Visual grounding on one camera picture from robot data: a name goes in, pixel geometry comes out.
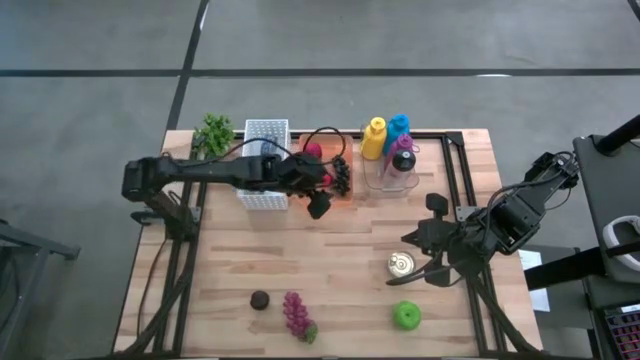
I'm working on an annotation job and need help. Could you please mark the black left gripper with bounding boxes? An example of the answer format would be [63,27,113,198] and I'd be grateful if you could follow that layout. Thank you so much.
[277,152,333,221]

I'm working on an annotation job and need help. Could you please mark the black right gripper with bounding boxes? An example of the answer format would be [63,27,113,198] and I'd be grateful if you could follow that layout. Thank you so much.
[401,193,469,288]

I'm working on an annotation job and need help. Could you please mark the black toy grape bunch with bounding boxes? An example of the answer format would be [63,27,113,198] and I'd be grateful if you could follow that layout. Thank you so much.
[332,155,353,197]

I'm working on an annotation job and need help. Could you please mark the yellow squeeze bottle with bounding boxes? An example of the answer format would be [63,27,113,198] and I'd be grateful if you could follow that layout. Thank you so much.
[359,116,389,161]

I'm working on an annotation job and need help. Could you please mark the magenta squeeze bottle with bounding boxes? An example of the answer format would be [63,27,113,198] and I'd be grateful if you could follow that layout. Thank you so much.
[387,133,417,171]

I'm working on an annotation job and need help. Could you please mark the blue squeeze bottle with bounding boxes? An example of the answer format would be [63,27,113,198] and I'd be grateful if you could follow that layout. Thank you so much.
[383,113,411,155]

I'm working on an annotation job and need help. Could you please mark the small can cream lid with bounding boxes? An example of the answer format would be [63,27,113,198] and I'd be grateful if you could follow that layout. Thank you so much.
[387,250,417,280]

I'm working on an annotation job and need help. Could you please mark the white perforated bin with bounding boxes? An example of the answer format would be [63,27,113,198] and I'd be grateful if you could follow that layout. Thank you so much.
[234,118,291,211]

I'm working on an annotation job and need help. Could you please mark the clear plastic bin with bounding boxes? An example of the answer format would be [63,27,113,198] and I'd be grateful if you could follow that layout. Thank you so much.
[359,121,421,194]

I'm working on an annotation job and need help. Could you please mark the orange translucent bin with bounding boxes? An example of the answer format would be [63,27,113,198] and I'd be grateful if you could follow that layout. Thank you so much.
[295,133,355,204]

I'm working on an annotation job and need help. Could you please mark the green toy apple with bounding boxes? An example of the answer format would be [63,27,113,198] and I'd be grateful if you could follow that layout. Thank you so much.
[392,300,423,331]

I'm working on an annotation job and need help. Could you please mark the white paper sheet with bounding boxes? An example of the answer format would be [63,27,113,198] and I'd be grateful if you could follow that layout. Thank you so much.
[517,248,551,314]

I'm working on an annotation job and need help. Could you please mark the purple toy grape bunch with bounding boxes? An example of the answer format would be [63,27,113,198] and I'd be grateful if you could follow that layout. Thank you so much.
[282,291,319,345]

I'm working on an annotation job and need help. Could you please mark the dark brown toy fruit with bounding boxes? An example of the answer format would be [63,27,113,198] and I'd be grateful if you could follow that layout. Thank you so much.
[249,289,271,311]

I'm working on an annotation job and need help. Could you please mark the green artificial plant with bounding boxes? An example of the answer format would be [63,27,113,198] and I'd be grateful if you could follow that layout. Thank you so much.
[192,113,236,164]

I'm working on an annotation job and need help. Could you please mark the black horizontal bar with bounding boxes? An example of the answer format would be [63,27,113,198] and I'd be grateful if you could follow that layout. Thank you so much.
[523,243,640,292]

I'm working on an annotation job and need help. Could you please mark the black side desk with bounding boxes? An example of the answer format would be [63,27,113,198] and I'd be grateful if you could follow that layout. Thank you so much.
[572,134,640,360]

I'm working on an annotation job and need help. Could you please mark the backlit keyboard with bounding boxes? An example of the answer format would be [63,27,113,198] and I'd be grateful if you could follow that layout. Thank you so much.
[602,303,640,360]

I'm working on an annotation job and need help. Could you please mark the black pole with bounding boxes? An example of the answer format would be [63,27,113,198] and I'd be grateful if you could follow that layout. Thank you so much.
[597,114,640,155]

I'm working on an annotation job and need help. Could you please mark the grey metal stand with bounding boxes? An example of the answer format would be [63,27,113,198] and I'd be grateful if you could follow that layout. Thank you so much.
[0,218,81,360]

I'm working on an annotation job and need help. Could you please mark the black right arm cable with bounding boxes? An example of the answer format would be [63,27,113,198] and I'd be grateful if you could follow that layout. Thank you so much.
[386,258,452,288]

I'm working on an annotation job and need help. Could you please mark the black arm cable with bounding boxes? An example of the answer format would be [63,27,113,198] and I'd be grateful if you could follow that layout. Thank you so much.
[386,258,452,288]
[301,126,348,162]

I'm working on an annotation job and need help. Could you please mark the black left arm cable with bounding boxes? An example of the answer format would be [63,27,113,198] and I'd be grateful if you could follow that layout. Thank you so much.
[301,126,348,162]

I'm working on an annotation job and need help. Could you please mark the black aluminium rig frame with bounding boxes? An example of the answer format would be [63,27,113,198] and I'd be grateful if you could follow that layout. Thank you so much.
[117,128,544,359]

